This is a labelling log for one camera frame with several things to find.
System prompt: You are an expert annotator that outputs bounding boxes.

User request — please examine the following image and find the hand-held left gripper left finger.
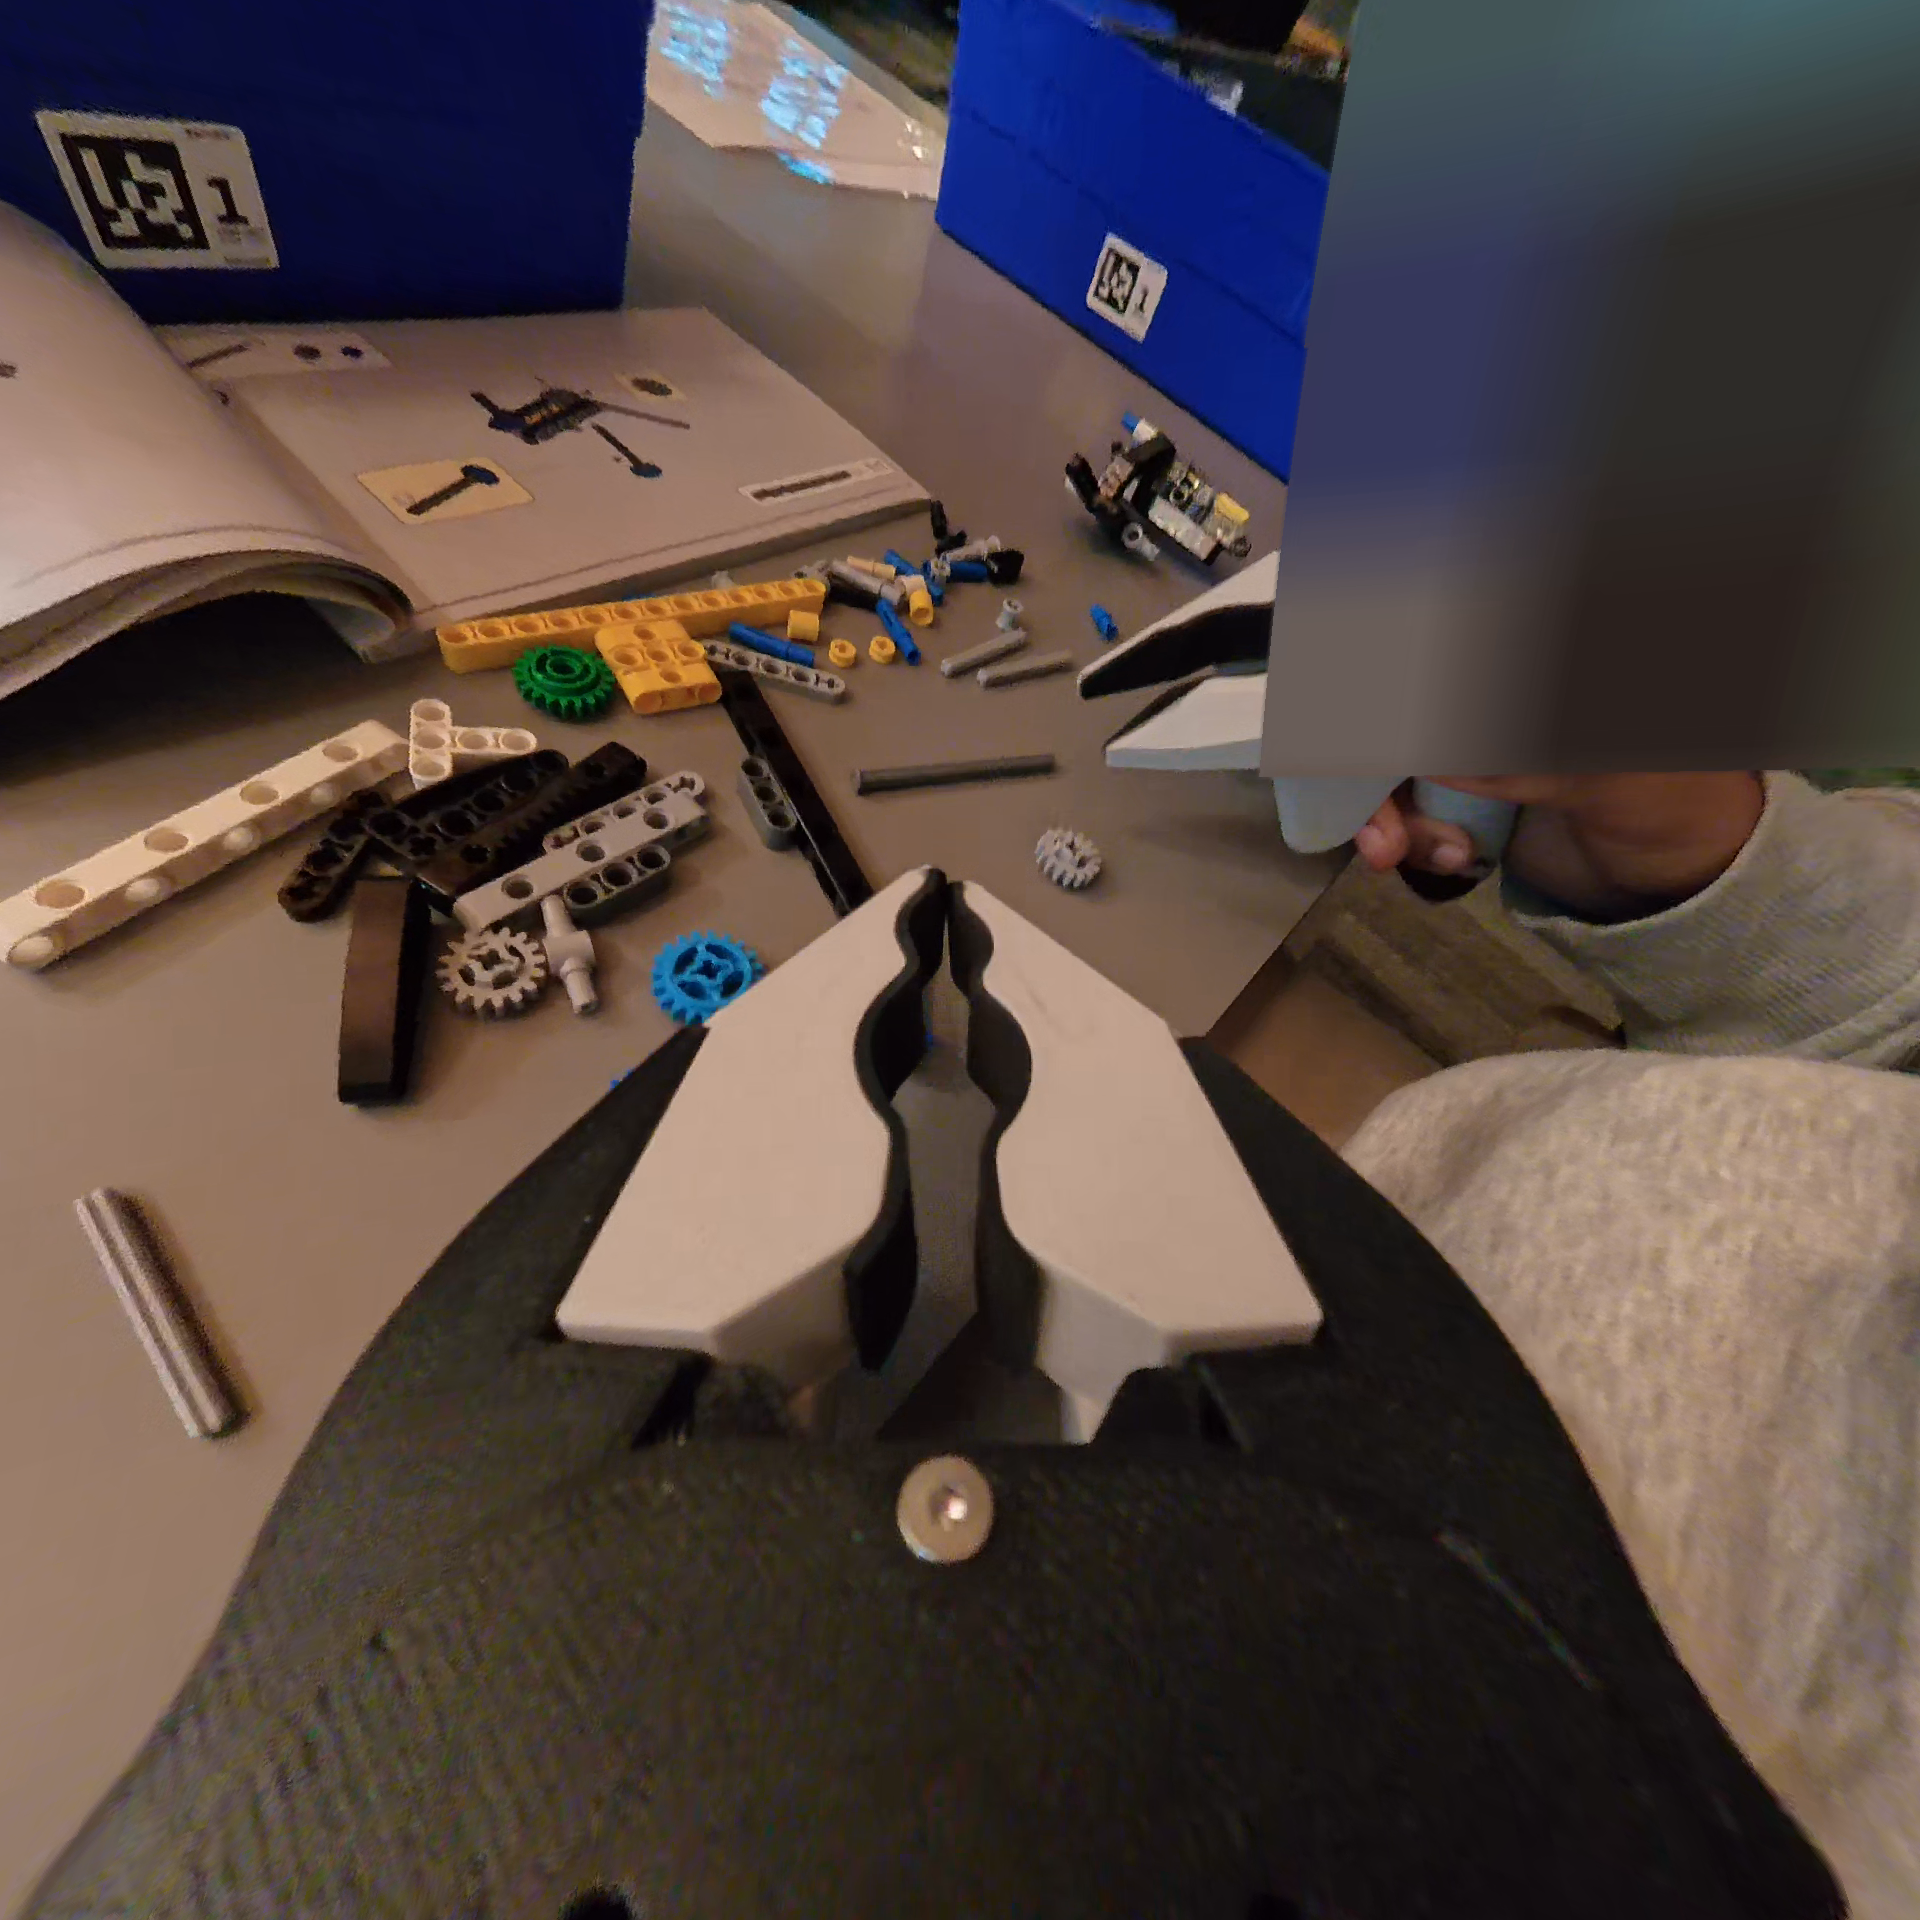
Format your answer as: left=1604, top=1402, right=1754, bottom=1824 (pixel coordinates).
left=556, top=865, right=954, bottom=1427

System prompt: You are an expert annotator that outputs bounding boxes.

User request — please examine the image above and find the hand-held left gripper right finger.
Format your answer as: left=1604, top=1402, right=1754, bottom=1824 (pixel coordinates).
left=954, top=875, right=1329, bottom=1444

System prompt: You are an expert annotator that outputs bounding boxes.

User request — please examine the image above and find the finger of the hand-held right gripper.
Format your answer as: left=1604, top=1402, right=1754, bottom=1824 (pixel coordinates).
left=1076, top=552, right=1281, bottom=702
left=1105, top=672, right=1274, bottom=772

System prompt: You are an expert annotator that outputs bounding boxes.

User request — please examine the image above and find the person's right forearm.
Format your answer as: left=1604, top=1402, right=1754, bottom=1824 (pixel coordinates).
left=1500, top=772, right=1920, bottom=1073

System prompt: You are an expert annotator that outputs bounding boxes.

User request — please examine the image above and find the small lego assembly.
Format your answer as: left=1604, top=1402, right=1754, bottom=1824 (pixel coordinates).
left=1063, top=416, right=1258, bottom=569

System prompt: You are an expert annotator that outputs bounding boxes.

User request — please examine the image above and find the blue lego gear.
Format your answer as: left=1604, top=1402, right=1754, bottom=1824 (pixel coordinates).
left=652, top=930, right=768, bottom=1028

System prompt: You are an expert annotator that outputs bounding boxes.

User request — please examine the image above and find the dark grey lego axle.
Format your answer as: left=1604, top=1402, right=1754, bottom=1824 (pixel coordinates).
left=853, top=753, right=1059, bottom=795

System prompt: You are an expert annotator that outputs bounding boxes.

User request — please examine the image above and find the grey lego pin connector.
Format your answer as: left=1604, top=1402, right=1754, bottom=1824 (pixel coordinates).
left=539, top=894, right=603, bottom=1017

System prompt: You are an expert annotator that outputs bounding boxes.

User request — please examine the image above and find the pile of small lego pins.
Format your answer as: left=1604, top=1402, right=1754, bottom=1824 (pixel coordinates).
left=824, top=498, right=1028, bottom=665

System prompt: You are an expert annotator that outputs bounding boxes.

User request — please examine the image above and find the light grey lego beam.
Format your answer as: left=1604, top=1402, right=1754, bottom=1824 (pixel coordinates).
left=450, top=770, right=711, bottom=936

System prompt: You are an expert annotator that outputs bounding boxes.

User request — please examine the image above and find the long black lego beam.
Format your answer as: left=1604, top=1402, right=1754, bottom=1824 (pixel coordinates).
left=717, top=667, right=876, bottom=922

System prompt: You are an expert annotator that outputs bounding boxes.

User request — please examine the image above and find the black curved lego beam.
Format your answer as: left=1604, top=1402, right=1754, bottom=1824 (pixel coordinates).
left=337, top=875, right=432, bottom=1106

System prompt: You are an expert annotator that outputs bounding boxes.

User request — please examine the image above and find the thin grey lego beam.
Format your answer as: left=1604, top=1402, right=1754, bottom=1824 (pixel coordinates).
left=699, top=640, right=849, bottom=705

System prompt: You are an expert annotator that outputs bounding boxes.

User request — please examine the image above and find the yellow angled lego beam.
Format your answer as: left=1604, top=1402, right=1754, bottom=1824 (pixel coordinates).
left=595, top=622, right=711, bottom=719

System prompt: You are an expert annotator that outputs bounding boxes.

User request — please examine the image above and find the small white lego beam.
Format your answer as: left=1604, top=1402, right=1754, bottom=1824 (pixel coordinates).
left=407, top=697, right=539, bottom=788

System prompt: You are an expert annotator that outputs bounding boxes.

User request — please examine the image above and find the green lego gear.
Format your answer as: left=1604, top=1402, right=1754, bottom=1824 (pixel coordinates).
left=512, top=644, right=618, bottom=722

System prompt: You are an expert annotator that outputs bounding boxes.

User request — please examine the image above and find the long yellow lego beam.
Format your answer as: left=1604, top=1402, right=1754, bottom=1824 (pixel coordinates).
left=435, top=576, right=829, bottom=675

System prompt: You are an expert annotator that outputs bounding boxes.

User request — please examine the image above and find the long white lego beam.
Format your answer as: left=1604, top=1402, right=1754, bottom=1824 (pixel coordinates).
left=0, top=721, right=412, bottom=972

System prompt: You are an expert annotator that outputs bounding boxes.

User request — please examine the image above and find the lego instruction booklet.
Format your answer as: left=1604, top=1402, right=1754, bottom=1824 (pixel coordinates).
left=0, top=201, right=935, bottom=705

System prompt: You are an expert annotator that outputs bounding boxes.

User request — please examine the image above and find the person's right hand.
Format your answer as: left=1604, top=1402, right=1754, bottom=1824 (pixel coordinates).
left=1357, top=772, right=1770, bottom=922

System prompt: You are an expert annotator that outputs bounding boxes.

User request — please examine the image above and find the blue bin with tag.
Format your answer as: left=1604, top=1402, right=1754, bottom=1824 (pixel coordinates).
left=935, top=0, right=1340, bottom=484
left=0, top=0, right=657, bottom=327

